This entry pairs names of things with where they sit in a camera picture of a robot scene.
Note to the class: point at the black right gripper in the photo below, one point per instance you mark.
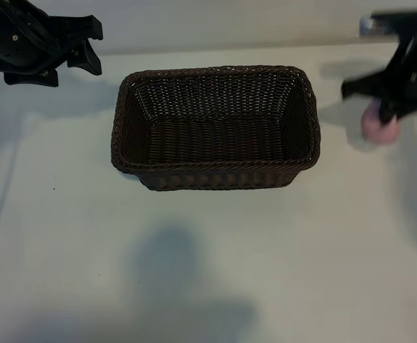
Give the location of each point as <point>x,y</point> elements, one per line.
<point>412,85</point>

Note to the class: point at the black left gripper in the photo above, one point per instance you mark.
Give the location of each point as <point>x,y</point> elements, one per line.
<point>68,30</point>

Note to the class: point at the pink peach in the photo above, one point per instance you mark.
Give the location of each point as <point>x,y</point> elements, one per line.
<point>374,132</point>

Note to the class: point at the dark brown wicker basket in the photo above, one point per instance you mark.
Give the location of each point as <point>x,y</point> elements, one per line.
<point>222,143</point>

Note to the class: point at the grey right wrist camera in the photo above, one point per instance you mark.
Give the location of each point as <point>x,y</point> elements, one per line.
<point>376,25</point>

